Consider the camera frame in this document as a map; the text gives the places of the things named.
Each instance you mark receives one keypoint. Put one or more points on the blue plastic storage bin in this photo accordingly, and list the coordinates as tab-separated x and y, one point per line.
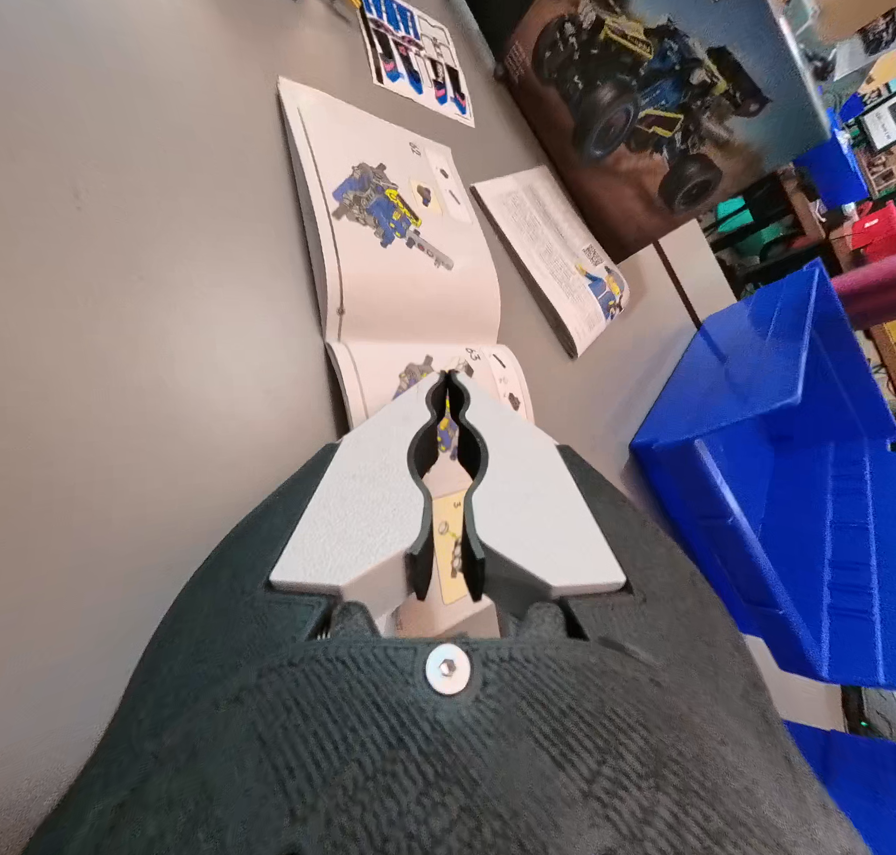
833	162
770	484
847	792

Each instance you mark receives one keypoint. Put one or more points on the lego sticker sheet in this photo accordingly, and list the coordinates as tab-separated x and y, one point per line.
413	57

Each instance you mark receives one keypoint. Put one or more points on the white printed leaflet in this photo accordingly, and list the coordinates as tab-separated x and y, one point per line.
546	253

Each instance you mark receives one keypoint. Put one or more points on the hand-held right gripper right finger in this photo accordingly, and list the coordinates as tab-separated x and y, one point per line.
546	519

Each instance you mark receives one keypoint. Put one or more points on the green plastic crate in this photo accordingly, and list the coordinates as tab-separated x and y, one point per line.
738	225

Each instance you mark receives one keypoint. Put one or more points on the lego set cardboard box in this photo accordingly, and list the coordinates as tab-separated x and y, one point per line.
630	99

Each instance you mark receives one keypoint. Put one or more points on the red box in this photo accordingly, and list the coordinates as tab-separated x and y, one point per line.
875	232

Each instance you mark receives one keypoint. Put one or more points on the open lego instruction booklet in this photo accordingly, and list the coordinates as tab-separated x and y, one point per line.
392	274

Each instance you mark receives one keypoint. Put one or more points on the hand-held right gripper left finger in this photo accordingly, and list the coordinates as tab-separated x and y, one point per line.
350	519

